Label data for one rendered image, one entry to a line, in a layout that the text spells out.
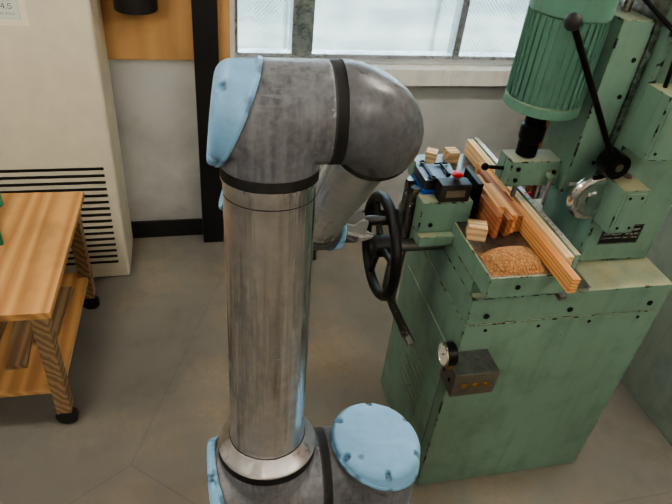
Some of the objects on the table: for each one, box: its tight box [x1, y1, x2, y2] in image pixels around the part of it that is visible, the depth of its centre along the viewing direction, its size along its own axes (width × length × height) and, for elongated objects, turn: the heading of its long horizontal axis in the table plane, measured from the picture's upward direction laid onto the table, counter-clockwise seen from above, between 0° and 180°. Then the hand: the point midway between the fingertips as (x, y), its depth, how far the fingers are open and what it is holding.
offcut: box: [465, 219, 488, 242], centre depth 146 cm, size 5×4×4 cm
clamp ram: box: [463, 167, 484, 214], centre depth 154 cm, size 9×8×9 cm
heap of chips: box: [478, 246, 548, 277], centre depth 138 cm, size 9×14×4 cm, turn 95°
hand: (366, 237), depth 143 cm, fingers closed
